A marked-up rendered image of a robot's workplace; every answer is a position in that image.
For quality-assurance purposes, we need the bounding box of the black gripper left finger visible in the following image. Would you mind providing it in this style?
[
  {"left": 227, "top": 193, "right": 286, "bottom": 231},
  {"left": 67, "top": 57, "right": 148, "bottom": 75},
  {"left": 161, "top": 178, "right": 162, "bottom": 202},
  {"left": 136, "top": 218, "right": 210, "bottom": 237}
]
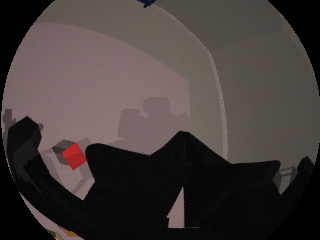
[{"left": 85, "top": 131, "right": 192, "bottom": 217}]

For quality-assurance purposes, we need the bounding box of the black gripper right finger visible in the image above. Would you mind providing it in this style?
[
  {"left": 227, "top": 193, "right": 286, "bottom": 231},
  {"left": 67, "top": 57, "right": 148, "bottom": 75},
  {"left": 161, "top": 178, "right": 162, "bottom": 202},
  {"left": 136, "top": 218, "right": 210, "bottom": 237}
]
[{"left": 183, "top": 131, "right": 281, "bottom": 228}]

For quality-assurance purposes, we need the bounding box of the red cube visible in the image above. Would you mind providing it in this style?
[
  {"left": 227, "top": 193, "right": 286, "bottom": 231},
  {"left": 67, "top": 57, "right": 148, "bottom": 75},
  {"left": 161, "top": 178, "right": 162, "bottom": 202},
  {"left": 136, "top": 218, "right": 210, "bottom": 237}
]
[{"left": 61, "top": 143, "right": 87, "bottom": 169}]

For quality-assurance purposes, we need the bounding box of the orange square block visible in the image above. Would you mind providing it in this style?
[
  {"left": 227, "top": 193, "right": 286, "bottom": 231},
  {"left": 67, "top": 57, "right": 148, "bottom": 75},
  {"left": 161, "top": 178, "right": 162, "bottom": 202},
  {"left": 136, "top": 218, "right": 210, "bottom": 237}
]
[{"left": 59, "top": 225, "right": 80, "bottom": 237}]

